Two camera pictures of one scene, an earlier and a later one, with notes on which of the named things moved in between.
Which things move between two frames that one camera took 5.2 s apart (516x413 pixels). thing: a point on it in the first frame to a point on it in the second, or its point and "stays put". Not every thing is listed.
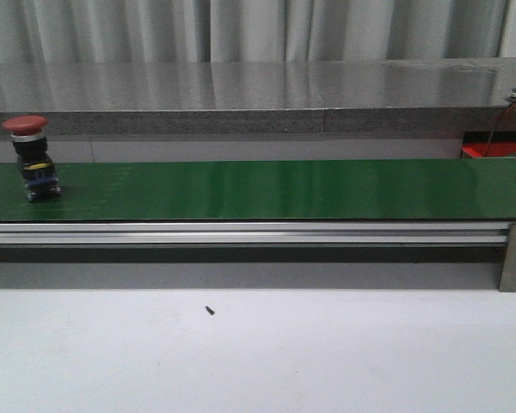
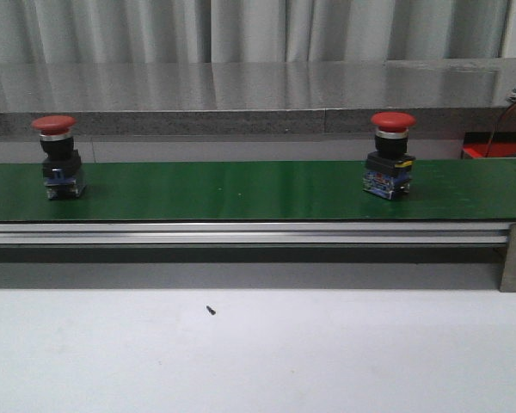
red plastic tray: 503,144 stays put
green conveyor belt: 483,188 stays put
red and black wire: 508,108 stays put
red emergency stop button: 29,142 to 389,169
